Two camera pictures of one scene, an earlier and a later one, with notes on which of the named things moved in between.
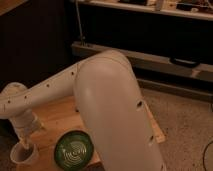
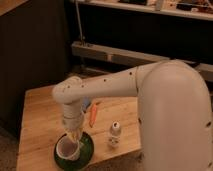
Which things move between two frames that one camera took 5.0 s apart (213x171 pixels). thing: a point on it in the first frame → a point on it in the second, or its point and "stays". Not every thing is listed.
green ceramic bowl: [73, 150] stays
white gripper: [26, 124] → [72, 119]
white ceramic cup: [22, 155] → [67, 149]
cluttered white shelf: [197, 9] stays
